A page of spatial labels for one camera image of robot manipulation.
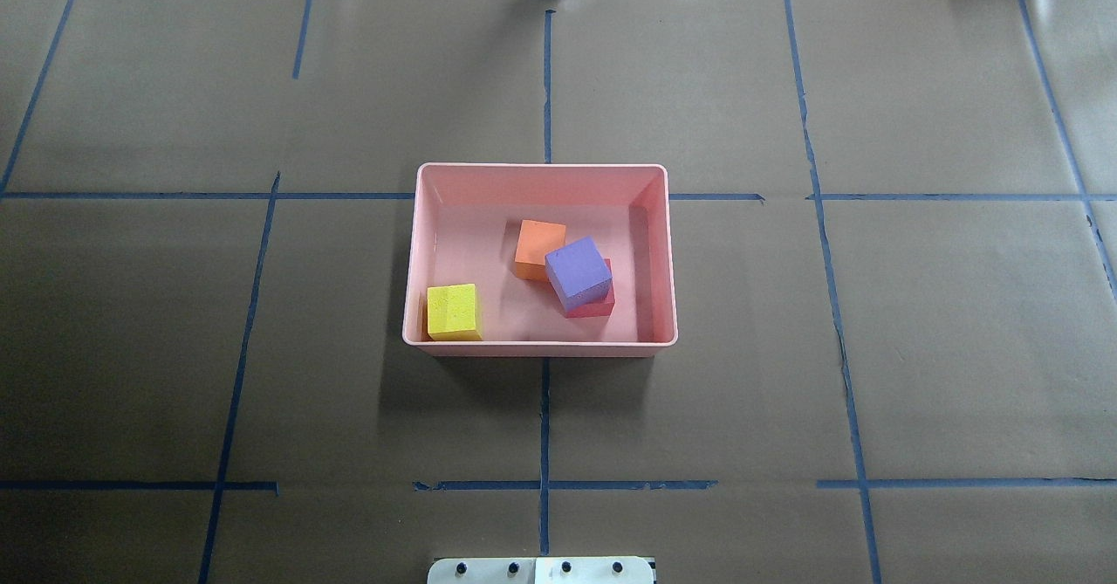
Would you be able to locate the red foam block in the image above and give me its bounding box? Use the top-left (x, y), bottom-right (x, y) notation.
top-left (555, 258), bottom-right (615, 318)

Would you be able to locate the pink plastic bin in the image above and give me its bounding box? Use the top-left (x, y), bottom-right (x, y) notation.
top-left (401, 162), bottom-right (679, 357)

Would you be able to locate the purple foam block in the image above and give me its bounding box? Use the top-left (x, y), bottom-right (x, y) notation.
top-left (544, 237), bottom-right (612, 314)

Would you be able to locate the orange foam block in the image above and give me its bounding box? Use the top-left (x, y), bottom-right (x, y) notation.
top-left (513, 219), bottom-right (567, 283)

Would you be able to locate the yellow foam block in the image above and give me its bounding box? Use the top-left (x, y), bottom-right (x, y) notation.
top-left (426, 283), bottom-right (483, 341)

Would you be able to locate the white camera post base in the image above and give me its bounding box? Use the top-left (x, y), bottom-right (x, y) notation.
top-left (427, 555), bottom-right (658, 583)

